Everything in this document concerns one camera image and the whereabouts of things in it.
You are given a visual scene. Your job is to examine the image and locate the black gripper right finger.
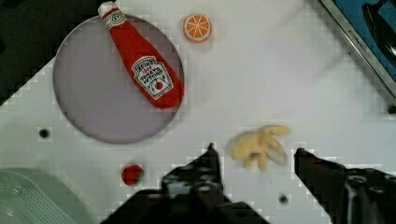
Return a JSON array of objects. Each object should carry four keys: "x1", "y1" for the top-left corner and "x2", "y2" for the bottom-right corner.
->
[{"x1": 294, "y1": 148, "x2": 396, "y2": 224}]

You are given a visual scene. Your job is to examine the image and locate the yellow plush peeled banana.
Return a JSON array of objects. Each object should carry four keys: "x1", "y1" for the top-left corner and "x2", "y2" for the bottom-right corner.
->
[{"x1": 231, "y1": 126, "x2": 291, "y2": 173}]

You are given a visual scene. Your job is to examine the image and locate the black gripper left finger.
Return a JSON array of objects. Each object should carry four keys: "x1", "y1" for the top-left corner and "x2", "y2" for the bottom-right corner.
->
[{"x1": 161, "y1": 143, "x2": 224, "y2": 201}]

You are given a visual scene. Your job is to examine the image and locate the small red strawberry toy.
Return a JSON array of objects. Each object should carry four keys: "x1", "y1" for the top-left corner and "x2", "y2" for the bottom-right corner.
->
[{"x1": 121, "y1": 164, "x2": 144, "y2": 186}]

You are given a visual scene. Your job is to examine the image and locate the green plastic colander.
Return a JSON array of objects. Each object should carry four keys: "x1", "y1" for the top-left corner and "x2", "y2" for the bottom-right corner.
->
[{"x1": 0, "y1": 168, "x2": 95, "y2": 224}]

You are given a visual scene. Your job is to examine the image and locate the silver toaster oven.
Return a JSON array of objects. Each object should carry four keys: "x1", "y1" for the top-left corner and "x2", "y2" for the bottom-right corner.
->
[{"x1": 318, "y1": 0, "x2": 396, "y2": 103}]

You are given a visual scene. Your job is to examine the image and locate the red plush ketchup bottle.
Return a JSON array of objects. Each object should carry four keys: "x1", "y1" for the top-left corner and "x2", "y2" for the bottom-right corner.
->
[{"x1": 98, "y1": 1, "x2": 184, "y2": 109}]

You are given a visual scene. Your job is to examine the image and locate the round grey plate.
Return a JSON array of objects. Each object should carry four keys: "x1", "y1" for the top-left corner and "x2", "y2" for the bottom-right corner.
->
[{"x1": 52, "y1": 16, "x2": 185, "y2": 145}]

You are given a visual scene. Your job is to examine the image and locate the orange slice toy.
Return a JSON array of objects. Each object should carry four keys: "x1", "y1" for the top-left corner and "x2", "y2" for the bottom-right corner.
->
[{"x1": 182, "y1": 13, "x2": 212, "y2": 43}]

